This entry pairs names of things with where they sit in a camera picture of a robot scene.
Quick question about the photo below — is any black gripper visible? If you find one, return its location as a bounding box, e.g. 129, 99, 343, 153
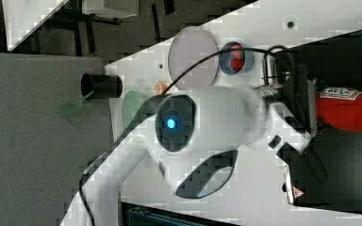
275, 50, 317, 164

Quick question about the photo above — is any red ketchup bottle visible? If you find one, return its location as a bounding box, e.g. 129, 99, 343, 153
315, 88, 362, 132

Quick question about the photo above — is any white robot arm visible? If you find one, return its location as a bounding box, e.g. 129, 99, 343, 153
59, 86, 312, 226

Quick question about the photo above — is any red toy fruit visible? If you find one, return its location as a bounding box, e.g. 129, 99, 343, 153
231, 57, 244, 73

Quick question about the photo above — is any red toy strawberry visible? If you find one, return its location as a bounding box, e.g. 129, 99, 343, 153
231, 43, 245, 59

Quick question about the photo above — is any blue small bowl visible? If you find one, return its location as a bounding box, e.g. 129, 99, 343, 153
219, 41, 255, 75

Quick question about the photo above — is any grey oval plate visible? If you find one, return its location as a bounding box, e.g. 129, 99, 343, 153
168, 26, 219, 90

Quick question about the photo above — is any orange slice toy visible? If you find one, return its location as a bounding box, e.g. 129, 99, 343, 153
155, 81, 170, 94

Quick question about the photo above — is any black cylinder cup upper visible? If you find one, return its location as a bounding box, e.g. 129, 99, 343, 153
80, 73, 123, 100

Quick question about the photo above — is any green plastic spatula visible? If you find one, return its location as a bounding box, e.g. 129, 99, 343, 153
58, 91, 93, 115

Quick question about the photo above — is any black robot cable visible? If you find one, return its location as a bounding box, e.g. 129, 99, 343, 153
78, 45, 328, 226

